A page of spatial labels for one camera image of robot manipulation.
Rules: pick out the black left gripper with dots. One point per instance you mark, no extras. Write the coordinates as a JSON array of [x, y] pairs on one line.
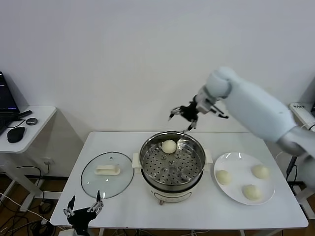
[[81, 216]]

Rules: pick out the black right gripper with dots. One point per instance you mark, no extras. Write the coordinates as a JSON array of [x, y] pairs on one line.
[[190, 113]]

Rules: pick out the white steamed baozi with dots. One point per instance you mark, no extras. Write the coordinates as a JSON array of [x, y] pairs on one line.
[[223, 177], [260, 171], [251, 192], [169, 146]]

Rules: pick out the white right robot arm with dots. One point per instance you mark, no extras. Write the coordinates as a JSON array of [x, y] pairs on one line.
[[258, 110]]

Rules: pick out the stainless steel steamer basket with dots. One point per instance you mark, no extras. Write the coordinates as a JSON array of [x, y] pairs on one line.
[[172, 167]]

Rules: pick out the white round plate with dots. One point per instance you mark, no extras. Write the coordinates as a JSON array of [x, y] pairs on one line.
[[242, 169]]

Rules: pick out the cream electric pot base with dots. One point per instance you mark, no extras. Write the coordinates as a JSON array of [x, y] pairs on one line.
[[172, 196]]

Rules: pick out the white side table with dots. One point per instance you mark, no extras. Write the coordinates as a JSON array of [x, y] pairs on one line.
[[37, 132]]

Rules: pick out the black computer mouse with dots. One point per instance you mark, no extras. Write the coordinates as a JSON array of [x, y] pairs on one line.
[[15, 135]]

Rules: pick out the round black disc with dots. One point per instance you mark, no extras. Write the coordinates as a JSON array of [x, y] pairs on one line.
[[31, 121]]

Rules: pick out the black stick remote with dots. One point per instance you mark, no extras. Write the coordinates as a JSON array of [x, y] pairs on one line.
[[23, 115]]

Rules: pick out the white label black text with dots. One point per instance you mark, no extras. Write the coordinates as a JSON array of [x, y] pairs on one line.
[[298, 106]]

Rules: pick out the white desk with label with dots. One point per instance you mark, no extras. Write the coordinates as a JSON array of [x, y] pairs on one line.
[[306, 115]]

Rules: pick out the black laptop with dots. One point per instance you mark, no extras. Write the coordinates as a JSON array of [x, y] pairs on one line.
[[6, 98]]

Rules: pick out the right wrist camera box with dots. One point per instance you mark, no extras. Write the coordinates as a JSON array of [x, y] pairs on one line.
[[204, 107]]

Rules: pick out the white wall socket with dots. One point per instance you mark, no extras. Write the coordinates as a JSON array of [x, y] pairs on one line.
[[48, 161]]

